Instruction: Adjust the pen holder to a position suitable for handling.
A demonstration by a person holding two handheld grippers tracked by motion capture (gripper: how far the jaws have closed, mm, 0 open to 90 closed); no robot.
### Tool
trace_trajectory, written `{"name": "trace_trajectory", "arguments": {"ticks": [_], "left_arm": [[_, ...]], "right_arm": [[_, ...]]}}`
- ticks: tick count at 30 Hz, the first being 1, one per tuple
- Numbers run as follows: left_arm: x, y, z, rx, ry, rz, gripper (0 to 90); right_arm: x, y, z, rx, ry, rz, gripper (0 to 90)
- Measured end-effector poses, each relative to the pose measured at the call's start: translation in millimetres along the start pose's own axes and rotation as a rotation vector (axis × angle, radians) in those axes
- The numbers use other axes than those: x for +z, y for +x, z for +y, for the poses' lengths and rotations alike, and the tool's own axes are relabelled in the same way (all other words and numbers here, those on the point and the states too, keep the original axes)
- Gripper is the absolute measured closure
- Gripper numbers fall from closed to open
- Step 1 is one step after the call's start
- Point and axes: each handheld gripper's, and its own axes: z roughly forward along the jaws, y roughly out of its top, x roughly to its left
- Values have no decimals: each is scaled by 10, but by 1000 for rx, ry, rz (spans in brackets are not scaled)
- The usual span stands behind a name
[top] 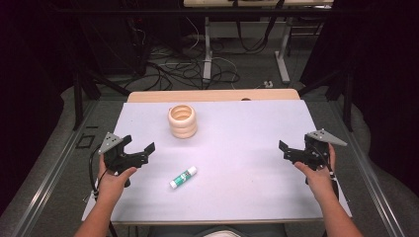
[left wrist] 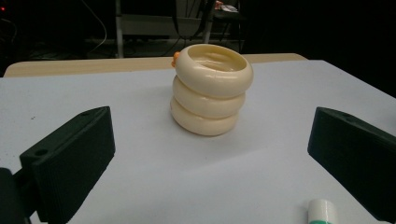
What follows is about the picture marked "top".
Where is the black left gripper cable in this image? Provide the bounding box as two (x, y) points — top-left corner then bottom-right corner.
(88, 146), (111, 202)

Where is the tangle of floor cables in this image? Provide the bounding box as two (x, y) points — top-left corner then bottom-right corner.
(123, 16), (281, 92)

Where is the light wooden table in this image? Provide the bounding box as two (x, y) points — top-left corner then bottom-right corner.
(126, 88), (301, 104)

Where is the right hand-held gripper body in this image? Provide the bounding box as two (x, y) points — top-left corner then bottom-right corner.
(283, 128), (348, 172)

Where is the black curtain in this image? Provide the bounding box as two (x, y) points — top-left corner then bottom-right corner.
(0, 0), (77, 215)
(300, 0), (419, 198)

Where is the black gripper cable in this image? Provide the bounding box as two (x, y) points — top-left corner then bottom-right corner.
(88, 146), (111, 202)
(314, 151), (341, 202)

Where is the black metal stand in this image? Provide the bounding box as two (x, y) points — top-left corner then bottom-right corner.
(296, 67), (356, 133)
(70, 62), (132, 131)

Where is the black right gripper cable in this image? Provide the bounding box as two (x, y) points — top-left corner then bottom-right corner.
(314, 151), (341, 202)

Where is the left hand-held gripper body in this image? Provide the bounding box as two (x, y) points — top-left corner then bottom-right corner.
(98, 131), (149, 174)

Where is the white table mat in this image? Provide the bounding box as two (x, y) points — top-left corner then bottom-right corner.
(81, 100), (353, 226)

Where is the green and white glue stick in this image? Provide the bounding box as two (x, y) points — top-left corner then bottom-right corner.
(169, 165), (199, 191)

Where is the person's right hand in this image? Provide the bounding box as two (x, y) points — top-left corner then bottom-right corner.
(293, 143), (338, 199)

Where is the silver floor rail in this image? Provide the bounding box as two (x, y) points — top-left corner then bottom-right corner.
(327, 98), (408, 237)
(11, 100), (100, 237)

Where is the white desk with metal legs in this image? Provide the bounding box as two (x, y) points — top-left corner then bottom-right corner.
(183, 0), (334, 85)

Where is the black horizontal bar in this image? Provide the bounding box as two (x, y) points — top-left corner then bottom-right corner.
(53, 7), (367, 16)

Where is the beige ringed pen holder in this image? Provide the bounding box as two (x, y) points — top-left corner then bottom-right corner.
(167, 104), (199, 139)

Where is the person's left hand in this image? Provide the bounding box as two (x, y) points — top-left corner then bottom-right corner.
(97, 153), (138, 204)

